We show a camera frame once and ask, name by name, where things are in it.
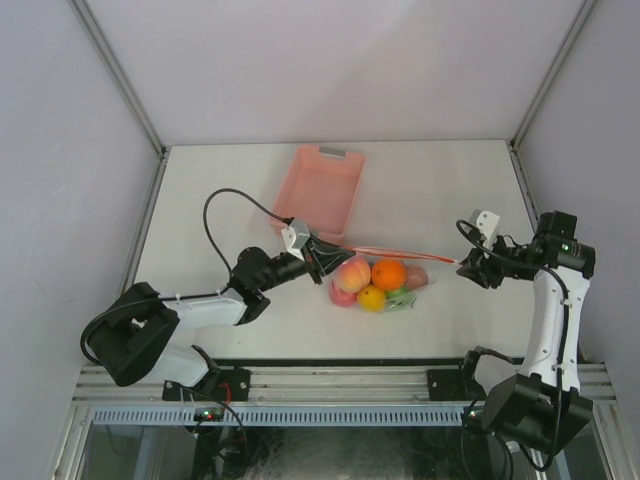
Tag fake peach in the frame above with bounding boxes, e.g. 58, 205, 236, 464
334, 256, 371, 294

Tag left camera cable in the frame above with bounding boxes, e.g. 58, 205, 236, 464
79, 187, 296, 364

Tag left aluminium corner post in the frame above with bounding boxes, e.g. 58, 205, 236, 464
69, 0, 169, 161

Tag slotted cable duct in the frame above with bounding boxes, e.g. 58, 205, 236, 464
92, 405, 464, 427

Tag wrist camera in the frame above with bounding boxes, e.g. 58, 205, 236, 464
470, 210, 500, 248
281, 218, 310, 261

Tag fake green fruit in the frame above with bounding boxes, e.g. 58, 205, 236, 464
384, 286, 417, 312

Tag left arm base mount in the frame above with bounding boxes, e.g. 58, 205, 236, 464
162, 368, 251, 403

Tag clear zip top bag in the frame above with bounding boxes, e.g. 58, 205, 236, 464
328, 246, 461, 314

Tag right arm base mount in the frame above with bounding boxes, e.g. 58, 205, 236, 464
426, 368, 485, 402

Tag aluminium corner post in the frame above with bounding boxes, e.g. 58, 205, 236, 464
69, 0, 169, 161
507, 0, 599, 151

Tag fake yellow lemon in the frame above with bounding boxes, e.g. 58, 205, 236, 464
357, 284, 387, 312

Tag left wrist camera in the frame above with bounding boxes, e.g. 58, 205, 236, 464
281, 218, 310, 261

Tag fake red fruit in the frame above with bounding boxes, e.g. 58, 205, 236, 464
329, 282, 357, 308

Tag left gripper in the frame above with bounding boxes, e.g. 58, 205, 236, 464
256, 232, 354, 292

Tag right aluminium corner post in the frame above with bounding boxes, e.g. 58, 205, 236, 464
507, 0, 599, 151

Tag fake brown pink fruit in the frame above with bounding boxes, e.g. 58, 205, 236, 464
405, 265, 430, 291

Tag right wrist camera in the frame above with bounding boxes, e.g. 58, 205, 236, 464
470, 210, 500, 248

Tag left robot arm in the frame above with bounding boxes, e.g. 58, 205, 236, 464
80, 236, 355, 400

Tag fake orange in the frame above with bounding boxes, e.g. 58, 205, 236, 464
371, 258, 407, 291

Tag pink plastic basket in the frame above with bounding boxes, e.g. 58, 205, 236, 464
272, 145, 366, 244

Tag aluminium front rail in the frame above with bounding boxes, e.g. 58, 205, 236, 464
74, 364, 614, 404

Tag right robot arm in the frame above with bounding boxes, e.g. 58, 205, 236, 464
456, 210, 596, 471

